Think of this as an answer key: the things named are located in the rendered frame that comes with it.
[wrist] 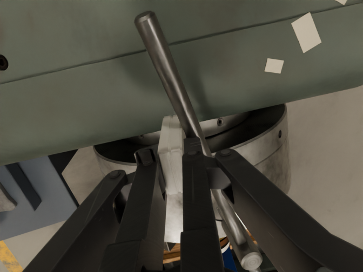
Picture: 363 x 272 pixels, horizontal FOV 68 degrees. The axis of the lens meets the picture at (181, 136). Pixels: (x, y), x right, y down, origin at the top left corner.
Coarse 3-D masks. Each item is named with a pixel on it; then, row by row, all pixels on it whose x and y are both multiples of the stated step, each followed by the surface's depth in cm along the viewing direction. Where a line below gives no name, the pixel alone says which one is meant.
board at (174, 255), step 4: (248, 232) 80; (252, 236) 80; (176, 244) 80; (172, 248) 81; (176, 248) 81; (232, 248) 79; (164, 252) 81; (168, 252) 81; (172, 252) 81; (176, 252) 81; (164, 256) 80; (168, 256) 80; (172, 256) 80; (176, 256) 79; (164, 260) 79; (168, 260) 80; (172, 260) 80; (176, 260) 80
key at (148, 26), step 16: (144, 16) 14; (144, 32) 14; (160, 32) 14; (160, 48) 15; (160, 64) 15; (176, 80) 16; (176, 96) 16; (176, 112) 18; (192, 112) 18; (192, 128) 18; (224, 208) 24; (240, 240) 26
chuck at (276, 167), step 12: (288, 144) 40; (276, 156) 35; (288, 156) 40; (264, 168) 34; (276, 168) 36; (288, 168) 40; (276, 180) 36; (288, 180) 40; (180, 192) 32; (168, 204) 33; (180, 204) 33; (168, 216) 34; (180, 216) 34; (168, 228) 35; (180, 228) 35; (168, 240) 36
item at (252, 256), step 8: (224, 224) 30; (240, 224) 29; (232, 240) 28; (248, 240) 27; (240, 248) 26; (248, 248) 26; (256, 248) 26; (240, 256) 26; (248, 256) 25; (256, 256) 25; (248, 264) 26; (256, 264) 26
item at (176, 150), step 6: (174, 120) 20; (174, 126) 19; (180, 126) 19; (174, 132) 18; (180, 132) 18; (174, 138) 17; (180, 138) 17; (174, 144) 16; (180, 144) 16; (174, 150) 16; (180, 150) 16; (174, 156) 16; (180, 156) 16; (174, 162) 16; (180, 162) 16; (174, 168) 16; (180, 168) 16; (180, 174) 16; (180, 180) 16; (180, 186) 16
